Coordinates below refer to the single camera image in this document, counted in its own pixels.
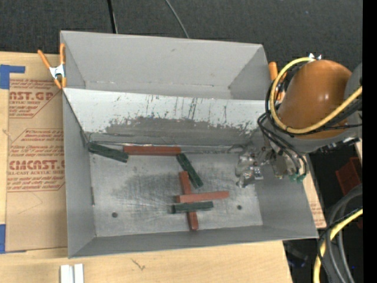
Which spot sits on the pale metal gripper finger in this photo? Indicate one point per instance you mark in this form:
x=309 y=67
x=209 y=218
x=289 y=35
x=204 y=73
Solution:
x=258 y=173
x=246 y=164

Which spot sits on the red-brown flat block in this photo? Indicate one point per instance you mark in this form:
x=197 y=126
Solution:
x=193 y=220
x=151 y=150
x=206 y=196

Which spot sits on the dark green flat block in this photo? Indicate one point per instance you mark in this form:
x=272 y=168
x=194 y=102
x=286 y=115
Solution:
x=108 y=152
x=193 y=207
x=190 y=171

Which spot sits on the grey metal bin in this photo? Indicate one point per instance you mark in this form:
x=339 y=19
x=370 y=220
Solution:
x=153 y=116

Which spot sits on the brown cardboard board red print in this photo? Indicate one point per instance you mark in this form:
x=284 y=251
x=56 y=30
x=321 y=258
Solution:
x=32 y=146

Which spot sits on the black cylinder on white bracket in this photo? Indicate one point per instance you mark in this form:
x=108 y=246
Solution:
x=350 y=140

